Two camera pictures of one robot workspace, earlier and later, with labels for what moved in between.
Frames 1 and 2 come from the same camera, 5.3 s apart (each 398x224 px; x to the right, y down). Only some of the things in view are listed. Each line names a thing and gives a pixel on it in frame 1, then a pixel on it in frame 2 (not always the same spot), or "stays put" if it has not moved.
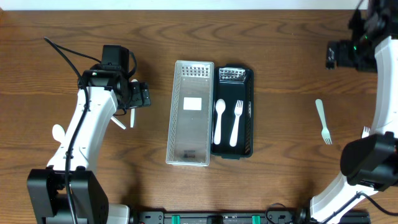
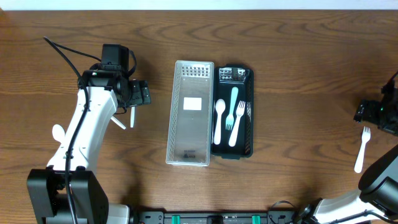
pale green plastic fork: [325, 133] → [230, 118]
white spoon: [220, 106] stays put
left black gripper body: [140, 94] stays put
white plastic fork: [238, 111] stays put
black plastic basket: [232, 83] stays put
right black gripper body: [363, 57] → [385, 117]
